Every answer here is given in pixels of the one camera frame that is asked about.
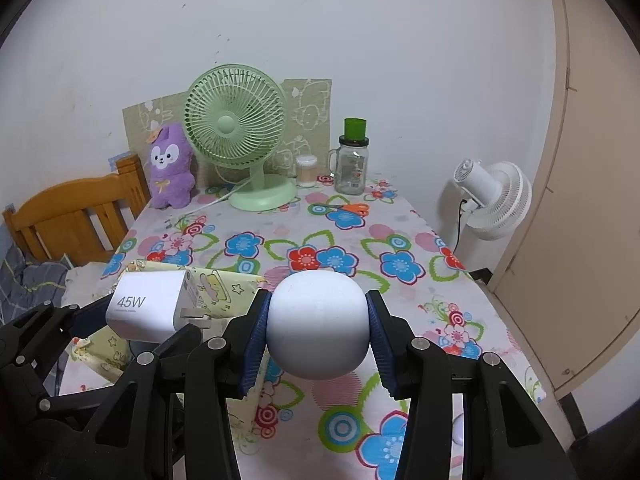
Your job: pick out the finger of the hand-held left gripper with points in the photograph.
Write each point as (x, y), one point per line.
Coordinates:
(92, 312)
(182, 340)

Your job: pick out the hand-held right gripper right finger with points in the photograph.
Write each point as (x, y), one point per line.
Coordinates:
(381, 345)

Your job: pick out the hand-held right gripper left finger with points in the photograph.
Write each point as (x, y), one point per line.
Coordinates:
(255, 340)

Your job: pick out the white charger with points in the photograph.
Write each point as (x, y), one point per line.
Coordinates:
(145, 305)

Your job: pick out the yellow printed storage box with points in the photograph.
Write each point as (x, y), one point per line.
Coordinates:
(225, 285)

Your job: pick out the white rounded earbuds case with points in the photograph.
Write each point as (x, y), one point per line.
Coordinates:
(317, 325)

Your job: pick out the white cloth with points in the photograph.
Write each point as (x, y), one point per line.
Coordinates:
(85, 280)

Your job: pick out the grey striped bedding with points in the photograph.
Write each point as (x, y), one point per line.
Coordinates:
(30, 280)

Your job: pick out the wooden chair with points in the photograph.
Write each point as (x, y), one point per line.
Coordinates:
(55, 205)

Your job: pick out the floral tablecloth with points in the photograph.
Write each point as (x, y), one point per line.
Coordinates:
(320, 240)

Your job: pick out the orange scissors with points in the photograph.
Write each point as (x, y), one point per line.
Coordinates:
(355, 208)

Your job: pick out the light blue paper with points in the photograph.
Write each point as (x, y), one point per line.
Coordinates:
(117, 158)

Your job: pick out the purple plush toy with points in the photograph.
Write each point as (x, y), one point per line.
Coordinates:
(170, 165)

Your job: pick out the cotton swab container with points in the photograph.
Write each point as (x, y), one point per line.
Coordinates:
(306, 172)

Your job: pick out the glass jar with green lid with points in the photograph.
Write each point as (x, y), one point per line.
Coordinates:
(350, 167)

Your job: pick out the white standing fan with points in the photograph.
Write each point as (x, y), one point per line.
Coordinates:
(502, 200)

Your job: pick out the green desk fan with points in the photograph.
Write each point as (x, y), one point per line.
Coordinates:
(227, 122)

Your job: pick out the beige printed board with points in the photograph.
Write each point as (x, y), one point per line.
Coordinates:
(310, 115)

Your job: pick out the beige wooden door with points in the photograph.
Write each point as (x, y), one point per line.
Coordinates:
(590, 200)

